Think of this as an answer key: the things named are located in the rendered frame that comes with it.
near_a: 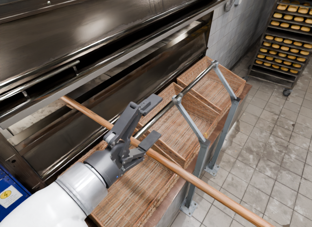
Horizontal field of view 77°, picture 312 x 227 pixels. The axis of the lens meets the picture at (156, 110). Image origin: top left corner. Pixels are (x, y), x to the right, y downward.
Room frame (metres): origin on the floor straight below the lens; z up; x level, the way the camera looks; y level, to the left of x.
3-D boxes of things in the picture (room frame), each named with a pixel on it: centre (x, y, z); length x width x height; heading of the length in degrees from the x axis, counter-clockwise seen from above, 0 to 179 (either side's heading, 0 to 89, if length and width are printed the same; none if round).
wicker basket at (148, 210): (0.59, 0.19, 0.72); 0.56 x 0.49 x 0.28; 142
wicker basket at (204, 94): (1.54, -0.54, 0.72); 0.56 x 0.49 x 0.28; 141
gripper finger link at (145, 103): (0.32, 0.03, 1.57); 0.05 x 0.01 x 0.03; 143
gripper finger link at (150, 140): (0.34, 0.02, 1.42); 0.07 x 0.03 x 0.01; 143
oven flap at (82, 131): (1.20, 0.05, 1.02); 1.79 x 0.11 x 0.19; 142
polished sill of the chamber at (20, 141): (1.22, 0.07, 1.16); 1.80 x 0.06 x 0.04; 142
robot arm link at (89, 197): (0.17, 0.14, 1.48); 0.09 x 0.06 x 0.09; 53
